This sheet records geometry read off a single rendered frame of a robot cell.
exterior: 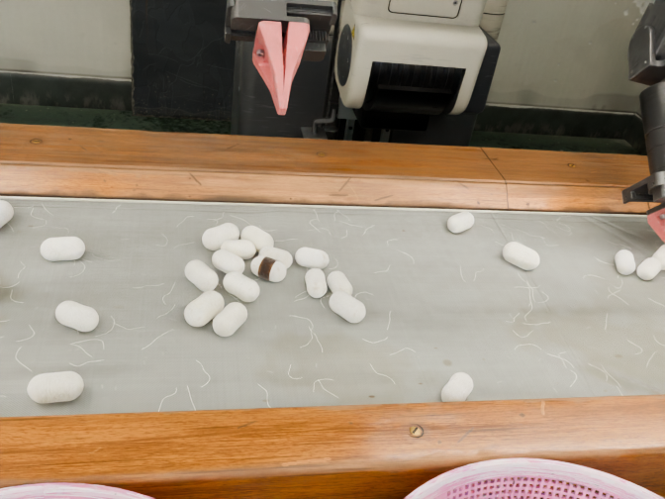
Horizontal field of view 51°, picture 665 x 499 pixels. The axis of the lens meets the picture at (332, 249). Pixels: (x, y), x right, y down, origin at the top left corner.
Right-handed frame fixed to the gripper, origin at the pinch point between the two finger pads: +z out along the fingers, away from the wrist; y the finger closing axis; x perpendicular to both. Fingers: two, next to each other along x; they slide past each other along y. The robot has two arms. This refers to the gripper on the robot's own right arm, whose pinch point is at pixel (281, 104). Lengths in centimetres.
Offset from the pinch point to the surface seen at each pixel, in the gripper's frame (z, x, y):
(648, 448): 31.7, -14.3, 22.6
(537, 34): -115, 159, 125
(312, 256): 14.2, 1.6, 2.6
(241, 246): 13.1, 2.3, -3.7
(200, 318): 20.6, -3.8, -7.5
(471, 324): 21.2, -2.1, 15.8
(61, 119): -81, 182, -52
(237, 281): 17.1, -1.3, -4.4
